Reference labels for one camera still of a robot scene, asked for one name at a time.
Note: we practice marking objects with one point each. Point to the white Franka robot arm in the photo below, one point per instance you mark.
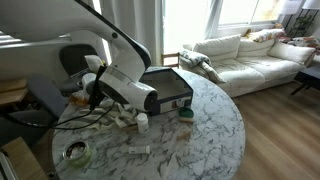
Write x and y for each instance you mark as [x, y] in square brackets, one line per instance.
[66, 20]

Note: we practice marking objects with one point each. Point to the black mesh chair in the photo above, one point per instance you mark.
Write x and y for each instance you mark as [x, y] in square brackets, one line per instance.
[75, 56]

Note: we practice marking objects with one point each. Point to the small green-topped jar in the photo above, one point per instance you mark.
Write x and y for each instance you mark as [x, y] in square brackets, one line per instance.
[76, 151]

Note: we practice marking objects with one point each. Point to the white curtain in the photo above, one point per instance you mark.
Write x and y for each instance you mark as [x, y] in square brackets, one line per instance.
[146, 23]

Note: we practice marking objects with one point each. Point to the wooden desk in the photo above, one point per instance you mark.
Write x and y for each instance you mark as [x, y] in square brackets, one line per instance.
[13, 91]

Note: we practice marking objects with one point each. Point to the grey knitted blanket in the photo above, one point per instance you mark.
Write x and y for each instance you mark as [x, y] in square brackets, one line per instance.
[200, 63]

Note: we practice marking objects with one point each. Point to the small white tube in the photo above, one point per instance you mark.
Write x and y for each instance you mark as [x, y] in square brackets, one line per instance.
[139, 150]

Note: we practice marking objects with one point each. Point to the white lamp shade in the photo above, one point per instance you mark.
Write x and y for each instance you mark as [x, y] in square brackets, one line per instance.
[311, 4]

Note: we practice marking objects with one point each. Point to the grey office chair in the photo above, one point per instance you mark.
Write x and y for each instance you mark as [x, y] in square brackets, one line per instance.
[30, 100]

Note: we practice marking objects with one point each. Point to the green scrub sponge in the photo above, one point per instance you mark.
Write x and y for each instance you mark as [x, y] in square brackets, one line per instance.
[186, 114]

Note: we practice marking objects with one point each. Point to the white pill bottle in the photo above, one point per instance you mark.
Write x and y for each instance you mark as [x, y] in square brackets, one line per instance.
[142, 124]

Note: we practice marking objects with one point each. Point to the grey striped cream towel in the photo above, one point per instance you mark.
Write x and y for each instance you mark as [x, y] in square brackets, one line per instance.
[100, 118]

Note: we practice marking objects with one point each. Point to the white sofa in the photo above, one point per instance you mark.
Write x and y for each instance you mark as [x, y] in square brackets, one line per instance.
[260, 66]

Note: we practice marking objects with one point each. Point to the black coffee table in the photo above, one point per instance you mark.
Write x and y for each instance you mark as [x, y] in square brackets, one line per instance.
[308, 78]

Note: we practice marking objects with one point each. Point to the patterned throw pillow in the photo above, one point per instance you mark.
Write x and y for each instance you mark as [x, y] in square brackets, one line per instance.
[305, 41]

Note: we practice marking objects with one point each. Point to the orange snack bag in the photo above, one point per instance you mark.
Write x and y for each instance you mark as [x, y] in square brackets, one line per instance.
[79, 98]

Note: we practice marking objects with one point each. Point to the dark blue cardboard box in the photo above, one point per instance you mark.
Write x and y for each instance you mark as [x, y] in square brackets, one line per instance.
[173, 96]

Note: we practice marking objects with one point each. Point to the floral pillow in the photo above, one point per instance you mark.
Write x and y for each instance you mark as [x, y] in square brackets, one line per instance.
[265, 35]

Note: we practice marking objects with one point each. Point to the black plant stand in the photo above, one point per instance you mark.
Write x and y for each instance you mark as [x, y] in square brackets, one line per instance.
[301, 23]

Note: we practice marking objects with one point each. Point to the wooden chair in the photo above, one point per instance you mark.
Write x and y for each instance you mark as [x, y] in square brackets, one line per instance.
[170, 60]

